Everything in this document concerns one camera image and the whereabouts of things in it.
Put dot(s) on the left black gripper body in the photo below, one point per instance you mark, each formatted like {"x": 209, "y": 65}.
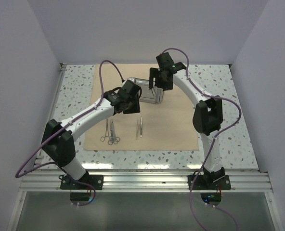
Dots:
{"x": 133, "y": 107}

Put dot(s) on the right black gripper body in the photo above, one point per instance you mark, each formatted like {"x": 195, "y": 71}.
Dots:
{"x": 162, "y": 83}

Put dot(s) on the steel scissors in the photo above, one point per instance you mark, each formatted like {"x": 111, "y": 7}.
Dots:
{"x": 113, "y": 138}

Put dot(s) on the beige cloth wrap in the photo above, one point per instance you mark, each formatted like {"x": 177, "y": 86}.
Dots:
{"x": 166, "y": 126}

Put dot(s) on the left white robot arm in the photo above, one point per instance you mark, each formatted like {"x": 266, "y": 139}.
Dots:
{"x": 59, "y": 137}

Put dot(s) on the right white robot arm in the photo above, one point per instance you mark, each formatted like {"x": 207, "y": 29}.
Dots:
{"x": 208, "y": 115}

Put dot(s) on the stainless steel instrument tray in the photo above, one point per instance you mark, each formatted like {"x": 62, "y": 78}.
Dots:
{"x": 145, "y": 97}

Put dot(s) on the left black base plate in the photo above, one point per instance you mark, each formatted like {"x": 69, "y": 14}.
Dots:
{"x": 67, "y": 183}

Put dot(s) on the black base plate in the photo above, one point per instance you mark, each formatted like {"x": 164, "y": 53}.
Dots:
{"x": 67, "y": 183}
{"x": 209, "y": 181}

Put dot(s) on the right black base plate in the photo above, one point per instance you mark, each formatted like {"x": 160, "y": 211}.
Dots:
{"x": 209, "y": 181}

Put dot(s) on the aluminium front rail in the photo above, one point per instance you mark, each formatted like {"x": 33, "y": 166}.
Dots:
{"x": 151, "y": 181}

